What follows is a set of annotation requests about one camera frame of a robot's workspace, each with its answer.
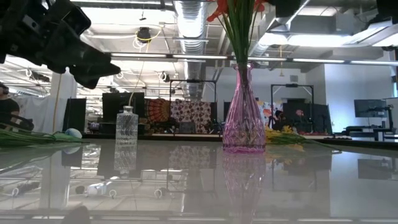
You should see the dark desk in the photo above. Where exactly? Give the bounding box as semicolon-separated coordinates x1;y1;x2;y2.
343;124;398;142

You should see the yellow artificial flower bunch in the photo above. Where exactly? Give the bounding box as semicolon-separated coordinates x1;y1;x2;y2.
0;128;63;148
264;124;341;153

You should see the silver ceiling duct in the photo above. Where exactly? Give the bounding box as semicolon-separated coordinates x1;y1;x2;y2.
173;0;210;100

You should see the dark computer monitor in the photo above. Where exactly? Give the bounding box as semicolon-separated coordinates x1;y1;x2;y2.
353;99;388;118

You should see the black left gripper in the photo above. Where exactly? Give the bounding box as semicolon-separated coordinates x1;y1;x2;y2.
0;0;121;90

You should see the wide black panel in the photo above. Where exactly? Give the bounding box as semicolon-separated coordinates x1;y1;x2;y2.
101;91;146;124

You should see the clear glass vase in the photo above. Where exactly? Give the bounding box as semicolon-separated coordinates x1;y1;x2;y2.
115;105;139;146

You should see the red artificial flower bunch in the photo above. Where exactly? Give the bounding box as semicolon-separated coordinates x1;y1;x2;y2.
206;0;268;68

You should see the white artificial tulip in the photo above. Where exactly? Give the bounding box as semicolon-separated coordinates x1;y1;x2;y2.
43;128;83;144

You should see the colourful patterned cloth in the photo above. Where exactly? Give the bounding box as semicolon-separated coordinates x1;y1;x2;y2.
256;100;283;129

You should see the orange mandala cloth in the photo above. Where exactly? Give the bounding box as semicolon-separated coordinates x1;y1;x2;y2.
144;98;171;124

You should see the yellow hanging cable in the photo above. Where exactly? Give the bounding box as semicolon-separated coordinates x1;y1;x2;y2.
52;73;63;133

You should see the long ceiling light strip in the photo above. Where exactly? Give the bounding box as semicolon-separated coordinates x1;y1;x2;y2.
110;52;398;67

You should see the pink glass vase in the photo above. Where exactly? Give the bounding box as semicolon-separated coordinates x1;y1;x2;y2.
222;63;267;154

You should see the person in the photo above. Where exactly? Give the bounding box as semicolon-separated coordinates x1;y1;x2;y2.
0;82;35;131

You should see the black metal stand frame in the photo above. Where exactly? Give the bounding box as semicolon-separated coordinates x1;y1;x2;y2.
169;79;218;134
270;83;315;131

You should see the white red floral cloth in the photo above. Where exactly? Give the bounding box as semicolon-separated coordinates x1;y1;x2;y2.
169;100;213;134

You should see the narrow black panel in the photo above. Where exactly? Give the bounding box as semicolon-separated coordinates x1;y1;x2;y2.
63;97;87;133

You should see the round black ceiling device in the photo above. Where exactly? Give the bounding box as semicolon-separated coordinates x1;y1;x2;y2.
136;27;152;44

